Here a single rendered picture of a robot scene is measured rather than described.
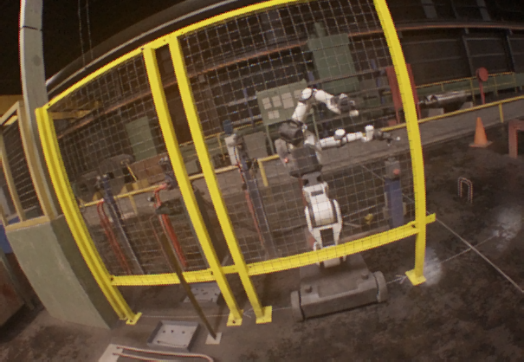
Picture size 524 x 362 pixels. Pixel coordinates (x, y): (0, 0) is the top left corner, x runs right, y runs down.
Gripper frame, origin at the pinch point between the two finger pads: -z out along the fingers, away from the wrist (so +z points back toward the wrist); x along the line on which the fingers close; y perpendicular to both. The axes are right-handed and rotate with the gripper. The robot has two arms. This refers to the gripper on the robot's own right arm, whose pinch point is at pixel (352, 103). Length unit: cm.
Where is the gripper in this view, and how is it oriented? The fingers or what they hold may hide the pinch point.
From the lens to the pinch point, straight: 131.7
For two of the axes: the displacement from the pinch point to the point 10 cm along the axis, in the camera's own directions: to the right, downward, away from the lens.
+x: -9.6, 2.4, 1.2
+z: 0.7, -2.1, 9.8
